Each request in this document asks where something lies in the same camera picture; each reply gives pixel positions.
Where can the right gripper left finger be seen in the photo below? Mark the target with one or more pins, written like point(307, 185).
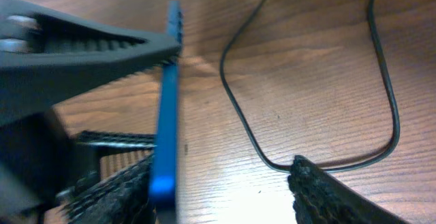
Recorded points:
point(122, 198)

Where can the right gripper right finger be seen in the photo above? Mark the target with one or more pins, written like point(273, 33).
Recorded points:
point(321, 198)

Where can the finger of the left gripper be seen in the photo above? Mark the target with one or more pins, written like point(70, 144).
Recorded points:
point(49, 56)

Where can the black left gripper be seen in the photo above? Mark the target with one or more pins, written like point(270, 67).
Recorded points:
point(41, 164)

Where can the blue Samsung Galaxy smartphone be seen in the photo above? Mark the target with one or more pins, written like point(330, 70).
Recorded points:
point(164, 172)

